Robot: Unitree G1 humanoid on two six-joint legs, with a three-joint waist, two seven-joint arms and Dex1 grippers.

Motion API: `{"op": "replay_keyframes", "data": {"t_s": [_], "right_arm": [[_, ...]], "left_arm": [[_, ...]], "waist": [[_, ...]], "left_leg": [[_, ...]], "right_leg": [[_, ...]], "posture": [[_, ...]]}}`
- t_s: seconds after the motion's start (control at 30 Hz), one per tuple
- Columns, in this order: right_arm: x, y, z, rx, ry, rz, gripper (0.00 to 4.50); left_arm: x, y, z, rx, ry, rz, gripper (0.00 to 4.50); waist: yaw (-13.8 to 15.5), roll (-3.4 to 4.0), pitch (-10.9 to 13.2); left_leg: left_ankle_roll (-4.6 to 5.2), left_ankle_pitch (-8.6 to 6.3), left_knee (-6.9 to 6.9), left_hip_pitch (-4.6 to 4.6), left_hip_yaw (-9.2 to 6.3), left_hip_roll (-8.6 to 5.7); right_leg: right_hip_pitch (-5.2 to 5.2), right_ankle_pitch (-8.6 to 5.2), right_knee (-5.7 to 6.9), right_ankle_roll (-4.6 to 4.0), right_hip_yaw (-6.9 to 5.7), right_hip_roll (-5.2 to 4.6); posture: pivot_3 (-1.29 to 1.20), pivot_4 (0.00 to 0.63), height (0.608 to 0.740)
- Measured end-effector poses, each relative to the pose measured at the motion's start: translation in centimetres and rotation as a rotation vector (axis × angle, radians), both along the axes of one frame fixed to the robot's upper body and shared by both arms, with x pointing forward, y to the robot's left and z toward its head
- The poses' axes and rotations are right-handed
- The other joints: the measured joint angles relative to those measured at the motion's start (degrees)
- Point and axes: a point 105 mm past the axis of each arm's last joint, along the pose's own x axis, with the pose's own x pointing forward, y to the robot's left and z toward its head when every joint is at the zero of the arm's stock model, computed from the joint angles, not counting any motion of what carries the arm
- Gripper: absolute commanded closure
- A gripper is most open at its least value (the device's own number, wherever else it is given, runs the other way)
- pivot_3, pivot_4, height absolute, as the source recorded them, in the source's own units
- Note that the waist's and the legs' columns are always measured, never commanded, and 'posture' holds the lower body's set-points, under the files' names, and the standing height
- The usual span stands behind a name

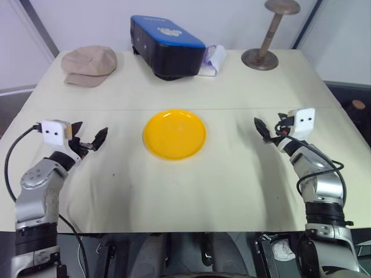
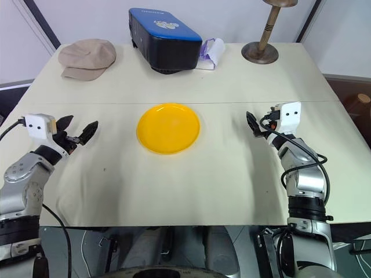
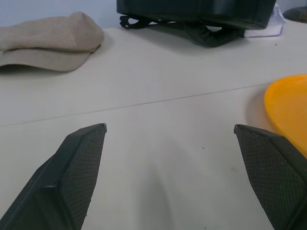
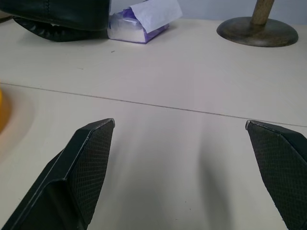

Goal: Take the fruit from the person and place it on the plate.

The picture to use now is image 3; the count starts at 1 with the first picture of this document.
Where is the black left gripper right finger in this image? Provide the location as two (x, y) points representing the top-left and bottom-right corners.
(234, 124), (307, 230)

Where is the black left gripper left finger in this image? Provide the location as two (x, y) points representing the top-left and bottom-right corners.
(0, 123), (108, 230)

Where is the yellow plastic plate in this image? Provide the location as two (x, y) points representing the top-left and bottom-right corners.
(264, 74), (307, 159)

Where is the beige flat cap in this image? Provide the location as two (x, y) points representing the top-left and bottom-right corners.
(0, 11), (105, 72)

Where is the clear plastic bag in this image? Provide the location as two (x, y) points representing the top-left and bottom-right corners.
(242, 2), (287, 38)

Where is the dark round object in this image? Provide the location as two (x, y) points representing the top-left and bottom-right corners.
(282, 7), (307, 24)

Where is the black backpack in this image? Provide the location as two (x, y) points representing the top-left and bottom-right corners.
(116, 0), (278, 48)

